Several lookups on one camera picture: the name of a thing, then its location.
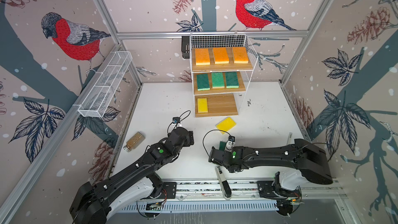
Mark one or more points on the yellow sponge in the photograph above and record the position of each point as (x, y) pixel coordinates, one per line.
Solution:
(202, 105)
(225, 125)

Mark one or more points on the light green sponge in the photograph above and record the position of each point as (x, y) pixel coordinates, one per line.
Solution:
(217, 80)

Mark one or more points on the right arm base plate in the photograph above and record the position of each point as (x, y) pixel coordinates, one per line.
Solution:
(274, 191)

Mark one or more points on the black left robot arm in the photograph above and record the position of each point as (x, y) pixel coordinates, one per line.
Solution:
(95, 204)

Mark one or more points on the dark green sponge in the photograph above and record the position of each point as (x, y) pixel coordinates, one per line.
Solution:
(231, 80)
(222, 145)
(203, 82)

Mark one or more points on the white wire wooden shelf unit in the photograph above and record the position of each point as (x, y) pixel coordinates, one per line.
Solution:
(221, 70)

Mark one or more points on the white black handheld scanner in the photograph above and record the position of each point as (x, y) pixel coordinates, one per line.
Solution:
(225, 187)

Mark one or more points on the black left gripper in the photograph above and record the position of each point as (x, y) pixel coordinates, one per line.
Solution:
(189, 139)

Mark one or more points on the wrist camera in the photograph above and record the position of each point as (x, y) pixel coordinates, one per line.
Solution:
(176, 122)
(230, 143)

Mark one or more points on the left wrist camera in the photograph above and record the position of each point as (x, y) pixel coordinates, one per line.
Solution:
(176, 122)

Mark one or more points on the clear tube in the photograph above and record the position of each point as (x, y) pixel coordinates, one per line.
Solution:
(289, 138)

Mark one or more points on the white wire wall basket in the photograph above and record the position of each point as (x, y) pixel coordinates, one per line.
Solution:
(98, 100)

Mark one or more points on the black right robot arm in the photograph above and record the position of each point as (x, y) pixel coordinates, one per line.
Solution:
(305, 161)

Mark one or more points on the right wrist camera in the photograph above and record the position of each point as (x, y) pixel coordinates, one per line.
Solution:
(230, 143)

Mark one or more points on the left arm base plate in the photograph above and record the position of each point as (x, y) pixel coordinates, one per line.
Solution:
(166, 191)

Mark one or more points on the orange sponge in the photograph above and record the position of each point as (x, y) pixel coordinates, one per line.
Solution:
(240, 55)
(220, 55)
(202, 56)

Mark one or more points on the glass spice jar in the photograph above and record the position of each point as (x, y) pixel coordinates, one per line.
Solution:
(133, 142)

